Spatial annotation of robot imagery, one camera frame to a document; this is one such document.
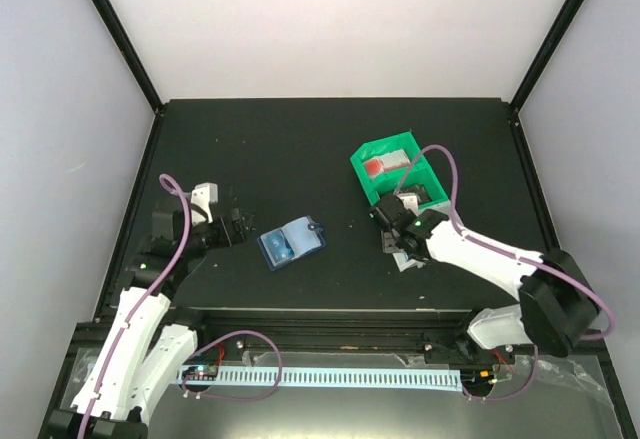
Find light blue slotted cable duct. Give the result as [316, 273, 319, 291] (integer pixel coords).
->
[173, 366, 462, 392]

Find small electronics board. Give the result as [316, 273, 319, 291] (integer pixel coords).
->
[183, 365, 219, 381]

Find green bin with red cards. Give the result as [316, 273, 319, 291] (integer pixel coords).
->
[350, 131, 420, 204]

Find black aluminium frame rail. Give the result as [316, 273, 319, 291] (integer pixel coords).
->
[161, 308, 514, 367]

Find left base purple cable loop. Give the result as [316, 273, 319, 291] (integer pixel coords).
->
[180, 330, 285, 404]

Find green bin with black cards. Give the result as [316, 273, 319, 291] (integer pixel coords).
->
[365, 163, 449, 211]

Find red white card stack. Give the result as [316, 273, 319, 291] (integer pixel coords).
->
[363, 149, 411, 180]

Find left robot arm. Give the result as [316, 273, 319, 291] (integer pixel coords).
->
[45, 199, 255, 438]

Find black VIP card stack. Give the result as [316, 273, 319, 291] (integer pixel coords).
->
[398, 184, 431, 207]

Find black frame post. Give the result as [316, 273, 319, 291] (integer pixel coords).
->
[91, 0, 163, 113]
[510, 0, 585, 113]

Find blue card holder wallet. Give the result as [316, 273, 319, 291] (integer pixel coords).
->
[257, 216, 326, 271]

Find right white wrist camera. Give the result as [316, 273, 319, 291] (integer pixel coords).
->
[398, 193, 420, 216]

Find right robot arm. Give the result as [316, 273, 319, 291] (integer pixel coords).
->
[369, 194, 603, 362]

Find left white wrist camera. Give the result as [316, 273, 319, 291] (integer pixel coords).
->
[190, 182, 218, 226]

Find blue credit card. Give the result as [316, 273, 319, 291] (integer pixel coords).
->
[262, 229, 295, 266]

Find white bin with blue cards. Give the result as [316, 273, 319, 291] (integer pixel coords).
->
[381, 209, 449, 263]

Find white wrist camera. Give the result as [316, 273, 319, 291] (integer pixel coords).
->
[190, 182, 218, 226]
[398, 193, 420, 216]

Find right black frame post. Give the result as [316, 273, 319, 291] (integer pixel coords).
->
[510, 0, 585, 113]

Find left black frame post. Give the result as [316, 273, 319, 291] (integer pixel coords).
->
[91, 0, 163, 113]

